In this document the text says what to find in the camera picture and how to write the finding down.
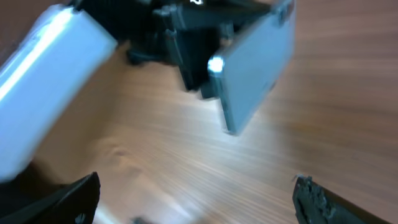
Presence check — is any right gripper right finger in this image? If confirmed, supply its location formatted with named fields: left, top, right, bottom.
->
left=292, top=174, right=389, bottom=224

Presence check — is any turquoise Galaxy smartphone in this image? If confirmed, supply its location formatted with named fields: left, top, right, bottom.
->
left=208, top=0, right=296, bottom=135

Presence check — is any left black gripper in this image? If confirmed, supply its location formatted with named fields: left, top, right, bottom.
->
left=152, top=1, right=271, bottom=100

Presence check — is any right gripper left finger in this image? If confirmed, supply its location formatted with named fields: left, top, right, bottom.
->
left=1, top=172, right=101, bottom=224

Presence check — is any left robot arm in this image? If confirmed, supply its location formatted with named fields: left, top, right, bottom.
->
left=1, top=1, right=162, bottom=182

